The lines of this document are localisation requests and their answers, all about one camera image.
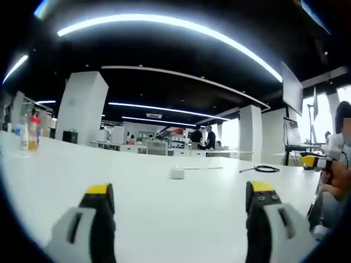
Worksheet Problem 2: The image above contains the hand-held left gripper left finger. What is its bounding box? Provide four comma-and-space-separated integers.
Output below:
45, 182, 117, 263

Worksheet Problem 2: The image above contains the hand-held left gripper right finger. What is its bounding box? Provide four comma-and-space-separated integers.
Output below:
245, 180, 320, 263

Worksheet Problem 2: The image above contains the white Type-C cable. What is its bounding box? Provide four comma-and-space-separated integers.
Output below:
183, 165, 224, 171

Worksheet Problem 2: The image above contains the white charger adapter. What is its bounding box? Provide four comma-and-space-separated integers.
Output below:
167, 167, 186, 180

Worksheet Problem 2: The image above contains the white desk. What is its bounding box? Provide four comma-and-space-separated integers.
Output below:
0, 130, 325, 263

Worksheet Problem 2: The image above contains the person's right hand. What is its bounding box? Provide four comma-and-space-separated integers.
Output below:
320, 161, 351, 198

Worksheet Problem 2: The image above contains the black stand table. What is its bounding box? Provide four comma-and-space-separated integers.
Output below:
284, 142, 326, 166

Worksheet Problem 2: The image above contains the open laptop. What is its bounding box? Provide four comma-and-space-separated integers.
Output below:
283, 116, 308, 146

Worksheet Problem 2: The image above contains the person's own body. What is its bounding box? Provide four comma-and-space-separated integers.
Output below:
309, 100, 351, 237

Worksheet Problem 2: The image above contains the hanging monitor screen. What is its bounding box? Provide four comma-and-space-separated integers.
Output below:
281, 61, 304, 117

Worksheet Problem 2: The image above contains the black box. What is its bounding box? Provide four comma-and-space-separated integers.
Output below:
62, 130, 81, 144

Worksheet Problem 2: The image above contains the white chair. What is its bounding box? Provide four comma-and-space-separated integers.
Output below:
146, 140, 168, 157

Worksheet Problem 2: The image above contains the orange drink bottle red cap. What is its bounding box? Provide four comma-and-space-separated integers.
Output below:
28, 115, 41, 151

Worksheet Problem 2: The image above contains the white drink bottle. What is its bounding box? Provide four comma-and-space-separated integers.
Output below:
18, 123, 30, 151

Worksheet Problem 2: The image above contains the short ceiling light strip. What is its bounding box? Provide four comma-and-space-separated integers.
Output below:
2, 54, 29, 85

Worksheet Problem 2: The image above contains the long ceiling light strip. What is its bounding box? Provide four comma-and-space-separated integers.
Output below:
56, 13, 284, 83

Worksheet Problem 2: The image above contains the black cable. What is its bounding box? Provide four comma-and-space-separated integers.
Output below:
239, 165, 281, 174

